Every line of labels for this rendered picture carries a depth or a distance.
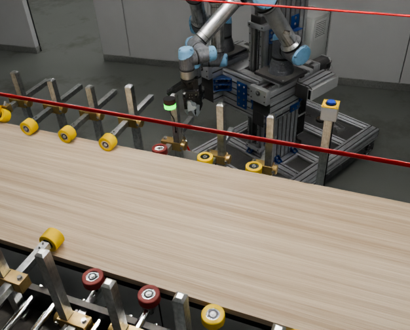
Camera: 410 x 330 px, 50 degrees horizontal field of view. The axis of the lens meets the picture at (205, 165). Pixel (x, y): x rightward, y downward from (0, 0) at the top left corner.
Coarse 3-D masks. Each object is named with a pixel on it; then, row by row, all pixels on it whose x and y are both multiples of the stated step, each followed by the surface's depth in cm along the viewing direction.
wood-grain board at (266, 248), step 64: (0, 128) 249; (0, 192) 203; (64, 192) 201; (128, 192) 199; (192, 192) 198; (256, 192) 196; (320, 192) 194; (64, 256) 171; (128, 256) 169; (192, 256) 168; (256, 256) 166; (320, 256) 165; (384, 256) 164; (256, 320) 147; (320, 320) 144; (384, 320) 143
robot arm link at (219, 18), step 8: (232, 0) 220; (240, 0) 220; (224, 8) 221; (232, 8) 221; (216, 16) 222; (224, 16) 222; (208, 24) 223; (216, 24) 223; (200, 32) 224; (208, 32) 224; (216, 32) 226; (192, 40) 225; (200, 40) 224; (208, 40) 226
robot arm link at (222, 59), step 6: (216, 0) 239; (222, 0) 239; (210, 6) 244; (216, 6) 241; (210, 12) 246; (222, 30) 247; (216, 36) 247; (222, 36) 248; (216, 42) 249; (222, 42) 250; (216, 48) 250; (222, 48) 251; (222, 54) 253; (216, 60) 253; (222, 60) 253; (210, 66) 256; (216, 66) 256; (222, 66) 256
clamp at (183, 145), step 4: (164, 140) 238; (168, 140) 238; (172, 140) 237; (172, 144) 236; (176, 144) 235; (180, 144) 234; (184, 144) 235; (172, 148) 238; (176, 148) 237; (180, 148) 235; (184, 148) 235
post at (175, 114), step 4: (176, 96) 220; (176, 100) 221; (176, 104) 222; (176, 108) 223; (172, 112) 225; (176, 112) 224; (176, 116) 225; (172, 120) 228; (176, 120) 227; (172, 128) 231; (176, 128) 230; (180, 128) 232; (180, 132) 233; (176, 136) 233; (180, 136) 234; (176, 140) 235; (180, 140) 236; (176, 152) 240; (180, 152) 239; (176, 156) 242; (180, 156) 240
